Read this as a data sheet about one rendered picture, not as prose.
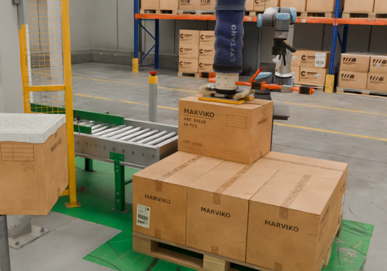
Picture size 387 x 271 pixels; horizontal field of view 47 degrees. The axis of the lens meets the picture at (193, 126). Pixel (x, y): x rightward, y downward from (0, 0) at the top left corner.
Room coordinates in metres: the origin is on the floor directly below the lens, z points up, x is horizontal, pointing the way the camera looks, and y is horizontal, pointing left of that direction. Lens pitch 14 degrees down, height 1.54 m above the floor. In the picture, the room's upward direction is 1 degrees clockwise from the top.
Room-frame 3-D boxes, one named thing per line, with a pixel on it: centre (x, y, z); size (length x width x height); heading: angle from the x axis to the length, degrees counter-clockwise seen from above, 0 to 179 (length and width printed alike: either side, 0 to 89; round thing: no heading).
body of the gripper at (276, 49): (3.15, -0.59, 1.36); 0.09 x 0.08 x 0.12; 61
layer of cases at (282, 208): (2.89, -0.37, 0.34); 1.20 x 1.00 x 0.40; 63
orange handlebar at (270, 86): (3.34, -0.47, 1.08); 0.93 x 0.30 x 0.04; 61
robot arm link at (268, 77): (3.97, -0.62, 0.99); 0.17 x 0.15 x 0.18; 76
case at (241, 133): (3.30, -0.24, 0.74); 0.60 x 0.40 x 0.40; 60
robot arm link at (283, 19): (3.15, -0.59, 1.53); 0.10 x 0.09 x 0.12; 166
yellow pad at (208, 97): (3.25, -0.20, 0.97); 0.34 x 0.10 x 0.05; 61
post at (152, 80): (4.17, 0.39, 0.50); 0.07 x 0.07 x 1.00; 63
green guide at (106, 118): (4.39, 1.35, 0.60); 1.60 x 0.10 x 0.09; 63
